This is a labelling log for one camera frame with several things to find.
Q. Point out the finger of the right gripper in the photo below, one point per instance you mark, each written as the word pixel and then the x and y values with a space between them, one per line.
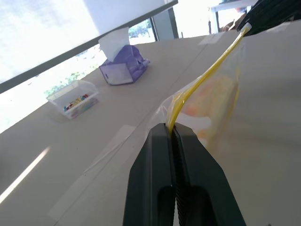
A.
pixel 275 9
pixel 282 23

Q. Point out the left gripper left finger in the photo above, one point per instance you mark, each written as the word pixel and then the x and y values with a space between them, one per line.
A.
pixel 150 179

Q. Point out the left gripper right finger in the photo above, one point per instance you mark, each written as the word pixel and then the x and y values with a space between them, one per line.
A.
pixel 202 183

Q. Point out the clear yellow-zip plastic bag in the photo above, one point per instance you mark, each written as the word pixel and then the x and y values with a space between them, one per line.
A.
pixel 225 61

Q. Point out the yellow pineapple bun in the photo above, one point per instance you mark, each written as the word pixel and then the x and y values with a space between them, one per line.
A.
pixel 211 101

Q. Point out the clear box of colourful clips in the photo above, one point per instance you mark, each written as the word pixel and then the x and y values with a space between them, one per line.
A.
pixel 75 103

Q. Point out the purple tissue box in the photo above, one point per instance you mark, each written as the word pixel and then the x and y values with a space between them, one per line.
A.
pixel 124 68

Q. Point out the dark window frame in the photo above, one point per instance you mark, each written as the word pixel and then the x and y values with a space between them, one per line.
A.
pixel 70 50

